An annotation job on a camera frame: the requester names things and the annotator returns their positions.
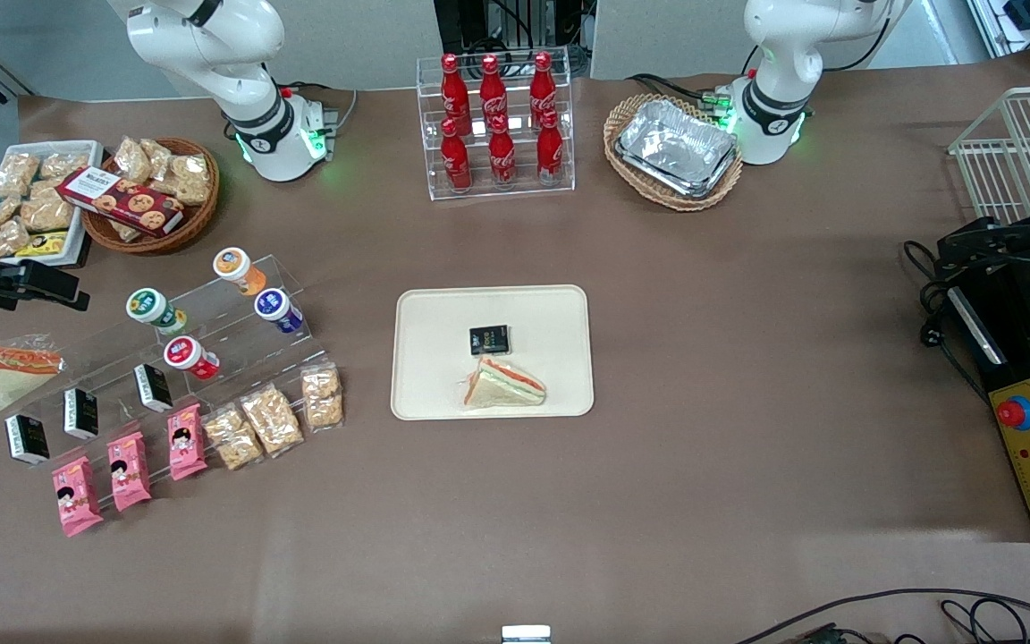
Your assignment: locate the green gum canister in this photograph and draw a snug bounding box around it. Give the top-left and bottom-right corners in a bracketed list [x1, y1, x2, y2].
[126, 287, 188, 337]

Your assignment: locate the red gum canister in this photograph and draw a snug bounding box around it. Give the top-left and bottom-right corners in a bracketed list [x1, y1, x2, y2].
[163, 335, 222, 381]

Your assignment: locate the orange gum canister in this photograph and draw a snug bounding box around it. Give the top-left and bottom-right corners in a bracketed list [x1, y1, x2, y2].
[213, 247, 268, 297]

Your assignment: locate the blue gum canister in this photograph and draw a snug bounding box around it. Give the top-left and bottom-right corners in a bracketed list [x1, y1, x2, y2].
[253, 287, 305, 335]

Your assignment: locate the aluminium foil tray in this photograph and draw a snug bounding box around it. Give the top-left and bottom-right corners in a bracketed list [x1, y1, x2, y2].
[614, 97, 740, 200]

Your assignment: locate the beige plastic tray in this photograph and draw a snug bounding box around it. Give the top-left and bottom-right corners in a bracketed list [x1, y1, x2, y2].
[390, 284, 595, 421]

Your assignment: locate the yellow snack packet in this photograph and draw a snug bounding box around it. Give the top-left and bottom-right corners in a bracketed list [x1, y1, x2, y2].
[13, 230, 70, 259]

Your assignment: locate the white rectangular bin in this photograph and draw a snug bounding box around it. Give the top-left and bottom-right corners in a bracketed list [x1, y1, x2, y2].
[0, 139, 106, 269]

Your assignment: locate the large wrapped sandwich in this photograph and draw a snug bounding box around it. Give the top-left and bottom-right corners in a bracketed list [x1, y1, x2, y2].
[0, 336, 65, 421]

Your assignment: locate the red cookie box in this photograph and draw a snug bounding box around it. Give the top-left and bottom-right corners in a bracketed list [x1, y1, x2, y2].
[55, 166, 186, 239]

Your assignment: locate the small black snack box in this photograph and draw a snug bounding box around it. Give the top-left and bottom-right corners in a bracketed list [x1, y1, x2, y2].
[63, 386, 101, 441]
[4, 413, 51, 467]
[133, 362, 175, 414]

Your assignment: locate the brown wicker basket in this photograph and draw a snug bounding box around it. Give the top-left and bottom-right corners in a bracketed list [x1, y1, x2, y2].
[80, 136, 222, 257]

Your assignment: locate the pink snack packet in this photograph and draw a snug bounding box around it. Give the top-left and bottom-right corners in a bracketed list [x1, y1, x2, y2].
[106, 430, 153, 513]
[51, 455, 106, 538]
[165, 402, 209, 482]

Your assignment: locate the clear acrylic tiered stand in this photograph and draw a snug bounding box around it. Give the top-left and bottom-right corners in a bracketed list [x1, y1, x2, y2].
[5, 255, 317, 502]

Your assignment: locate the light wicker basket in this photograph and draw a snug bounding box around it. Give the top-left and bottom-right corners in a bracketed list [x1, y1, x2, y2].
[603, 93, 745, 213]

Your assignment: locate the red cola bottle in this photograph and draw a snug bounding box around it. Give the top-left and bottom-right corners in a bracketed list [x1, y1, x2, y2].
[536, 109, 565, 186]
[487, 114, 518, 190]
[440, 53, 471, 135]
[478, 54, 509, 133]
[440, 118, 474, 193]
[528, 51, 559, 129]

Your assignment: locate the clear acrylic bottle rack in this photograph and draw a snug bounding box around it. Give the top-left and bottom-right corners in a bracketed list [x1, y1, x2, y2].
[416, 46, 577, 202]

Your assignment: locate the flat black snack box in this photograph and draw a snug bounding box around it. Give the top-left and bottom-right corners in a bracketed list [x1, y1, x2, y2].
[468, 324, 513, 357]

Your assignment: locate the small wrapped sandwich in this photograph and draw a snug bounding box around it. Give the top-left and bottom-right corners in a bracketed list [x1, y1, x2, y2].
[460, 355, 548, 411]

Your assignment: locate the black equipment rack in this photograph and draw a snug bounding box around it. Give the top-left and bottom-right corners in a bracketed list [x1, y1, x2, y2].
[433, 0, 599, 80]

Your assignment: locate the black cable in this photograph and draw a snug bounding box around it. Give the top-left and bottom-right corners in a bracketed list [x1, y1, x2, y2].
[626, 72, 732, 114]
[902, 236, 992, 405]
[733, 588, 1030, 644]

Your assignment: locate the white wire basket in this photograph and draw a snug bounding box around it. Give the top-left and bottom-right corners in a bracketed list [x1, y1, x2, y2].
[948, 85, 1030, 226]

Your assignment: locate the aluminium frame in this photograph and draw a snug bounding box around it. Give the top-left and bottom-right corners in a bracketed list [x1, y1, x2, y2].
[967, 0, 1030, 65]

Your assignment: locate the grey cable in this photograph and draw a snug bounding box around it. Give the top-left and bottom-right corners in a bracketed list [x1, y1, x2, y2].
[278, 81, 360, 137]

